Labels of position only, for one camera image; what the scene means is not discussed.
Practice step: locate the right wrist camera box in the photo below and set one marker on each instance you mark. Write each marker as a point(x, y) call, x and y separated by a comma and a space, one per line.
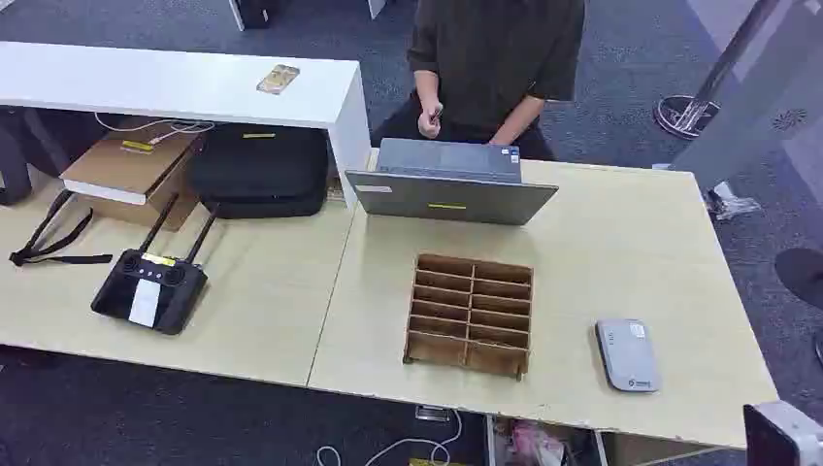
point(787, 428)

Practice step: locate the small grey flat device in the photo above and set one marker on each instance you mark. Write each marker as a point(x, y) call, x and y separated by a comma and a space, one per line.
point(627, 354)

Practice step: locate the black remote controller with antennas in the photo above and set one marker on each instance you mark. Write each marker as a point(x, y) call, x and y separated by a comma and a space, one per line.
point(151, 292)

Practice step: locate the black bag under shelf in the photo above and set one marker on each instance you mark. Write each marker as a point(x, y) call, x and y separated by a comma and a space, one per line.
point(38, 145)

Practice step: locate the person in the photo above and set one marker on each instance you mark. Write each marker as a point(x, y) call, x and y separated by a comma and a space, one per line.
point(488, 58)

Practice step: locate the pink plastic bag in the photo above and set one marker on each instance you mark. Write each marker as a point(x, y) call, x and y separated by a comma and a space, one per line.
point(533, 445)

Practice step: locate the white furniture leg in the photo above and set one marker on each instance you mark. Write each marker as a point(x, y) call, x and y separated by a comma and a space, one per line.
point(236, 14)

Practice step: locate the grey laptop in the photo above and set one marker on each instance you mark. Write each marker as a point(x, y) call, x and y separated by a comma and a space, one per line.
point(450, 193)

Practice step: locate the black carrying bag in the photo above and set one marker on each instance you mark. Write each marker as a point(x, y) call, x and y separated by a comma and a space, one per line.
point(260, 170)

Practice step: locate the brown cardboard box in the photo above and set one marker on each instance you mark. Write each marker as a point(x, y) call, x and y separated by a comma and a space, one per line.
point(128, 170)

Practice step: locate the white desk shelf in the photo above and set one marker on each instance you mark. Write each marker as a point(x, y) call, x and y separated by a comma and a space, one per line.
point(161, 83)

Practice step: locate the person's right hand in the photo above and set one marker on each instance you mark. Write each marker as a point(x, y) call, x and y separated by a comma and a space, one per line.
point(428, 123)

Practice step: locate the crumpled clear plastic wrap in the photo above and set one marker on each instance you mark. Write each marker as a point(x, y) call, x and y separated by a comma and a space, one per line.
point(730, 202)

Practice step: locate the metal desk bracket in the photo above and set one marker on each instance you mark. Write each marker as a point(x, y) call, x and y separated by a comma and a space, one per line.
point(432, 413)

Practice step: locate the black round chair base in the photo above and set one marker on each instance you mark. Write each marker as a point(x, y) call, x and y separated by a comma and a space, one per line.
point(804, 273)

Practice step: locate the wooden card box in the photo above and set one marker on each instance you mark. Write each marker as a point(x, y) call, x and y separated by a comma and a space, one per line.
point(469, 318)

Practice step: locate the grey partition panel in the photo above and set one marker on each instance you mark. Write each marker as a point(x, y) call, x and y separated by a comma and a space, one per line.
point(759, 96)

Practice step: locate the metal stanchion pole with base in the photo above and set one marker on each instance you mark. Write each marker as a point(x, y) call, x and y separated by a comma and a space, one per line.
point(688, 116)

